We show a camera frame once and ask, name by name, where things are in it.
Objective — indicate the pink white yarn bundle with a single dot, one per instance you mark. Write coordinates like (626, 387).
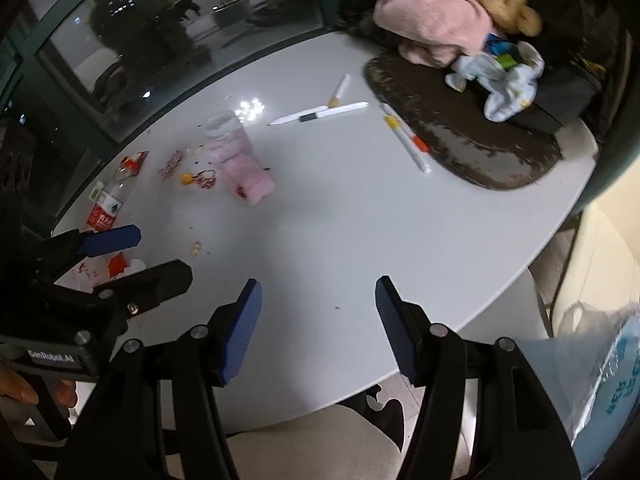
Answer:
(172, 162)

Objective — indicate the black slipper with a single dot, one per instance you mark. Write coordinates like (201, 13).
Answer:
(382, 407)

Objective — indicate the pink fluffy roll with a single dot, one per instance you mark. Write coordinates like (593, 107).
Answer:
(250, 182)

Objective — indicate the person's beige pants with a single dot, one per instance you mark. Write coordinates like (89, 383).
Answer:
(310, 435)

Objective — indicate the white printed cloth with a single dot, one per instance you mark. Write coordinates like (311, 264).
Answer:
(505, 90)

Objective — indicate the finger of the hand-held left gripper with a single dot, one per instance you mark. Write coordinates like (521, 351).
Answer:
(150, 285)
(112, 240)

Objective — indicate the clear plastic bin liner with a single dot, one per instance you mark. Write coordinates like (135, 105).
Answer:
(580, 322)

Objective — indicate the orange chip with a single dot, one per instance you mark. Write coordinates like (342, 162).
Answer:
(186, 178)

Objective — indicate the person's left hand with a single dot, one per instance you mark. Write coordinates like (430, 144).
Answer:
(20, 385)

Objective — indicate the white pen black band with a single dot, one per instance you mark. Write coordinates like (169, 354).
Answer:
(317, 114)

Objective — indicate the small red yellow wrapper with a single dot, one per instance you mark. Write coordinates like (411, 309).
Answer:
(241, 191)

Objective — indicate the light blue trash bin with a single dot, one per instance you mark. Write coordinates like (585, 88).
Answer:
(620, 375)

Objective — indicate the white marker yellow band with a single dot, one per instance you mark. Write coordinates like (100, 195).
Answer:
(393, 121)

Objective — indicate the mauve fluffy roll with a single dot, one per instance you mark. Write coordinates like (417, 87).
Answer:
(220, 152)

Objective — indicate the pink fluffy clothing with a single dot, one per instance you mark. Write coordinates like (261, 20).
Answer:
(430, 20)

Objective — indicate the white tan stick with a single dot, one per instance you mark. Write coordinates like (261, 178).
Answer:
(340, 91)

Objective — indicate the red foil wrapper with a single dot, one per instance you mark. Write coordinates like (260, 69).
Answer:
(134, 162)

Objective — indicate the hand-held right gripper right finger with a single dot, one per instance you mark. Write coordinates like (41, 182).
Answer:
(395, 330)

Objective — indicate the white marker orange band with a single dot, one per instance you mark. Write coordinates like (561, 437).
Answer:
(420, 145)

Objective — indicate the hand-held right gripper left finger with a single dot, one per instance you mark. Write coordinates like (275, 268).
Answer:
(242, 330)

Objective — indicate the clear bottle red label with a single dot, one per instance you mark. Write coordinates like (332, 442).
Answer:
(107, 205)

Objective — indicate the peanut shell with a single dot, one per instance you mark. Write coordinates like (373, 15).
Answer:
(196, 248)

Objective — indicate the brown mat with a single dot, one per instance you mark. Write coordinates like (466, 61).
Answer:
(450, 130)

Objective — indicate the orange cloth piece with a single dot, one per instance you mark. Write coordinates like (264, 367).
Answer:
(118, 264)

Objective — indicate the pile of clothes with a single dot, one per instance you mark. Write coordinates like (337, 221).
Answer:
(360, 10)

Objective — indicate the dark grey box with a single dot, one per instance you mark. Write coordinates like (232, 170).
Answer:
(555, 95)

